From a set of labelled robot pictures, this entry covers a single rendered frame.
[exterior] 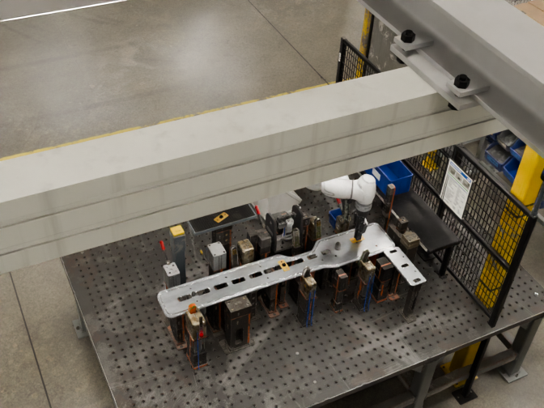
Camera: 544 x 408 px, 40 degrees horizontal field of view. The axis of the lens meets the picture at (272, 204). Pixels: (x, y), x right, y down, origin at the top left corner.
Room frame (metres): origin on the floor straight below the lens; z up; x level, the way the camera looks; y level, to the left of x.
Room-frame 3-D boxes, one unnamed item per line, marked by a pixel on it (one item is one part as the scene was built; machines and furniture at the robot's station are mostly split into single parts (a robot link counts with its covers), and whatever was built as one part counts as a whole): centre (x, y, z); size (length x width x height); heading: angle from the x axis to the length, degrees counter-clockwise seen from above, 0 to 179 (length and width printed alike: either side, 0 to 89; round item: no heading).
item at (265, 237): (2.97, 0.04, 0.89); 0.13 x 0.11 x 0.38; 28
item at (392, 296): (2.93, -0.73, 0.84); 0.11 x 0.06 x 0.29; 28
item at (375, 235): (2.80, -0.07, 1.00); 1.38 x 0.22 x 0.02; 118
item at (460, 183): (3.21, -1.03, 1.30); 0.23 x 0.02 x 0.31; 28
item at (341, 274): (2.79, -0.41, 0.84); 0.11 x 0.08 x 0.29; 28
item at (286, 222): (3.04, -0.08, 0.94); 0.18 x 0.13 x 0.49; 118
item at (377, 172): (3.58, -0.70, 1.10); 0.30 x 0.17 x 0.13; 27
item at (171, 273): (2.68, 0.51, 0.88); 0.11 x 0.10 x 0.36; 28
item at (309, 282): (2.69, -0.22, 0.87); 0.12 x 0.09 x 0.35; 28
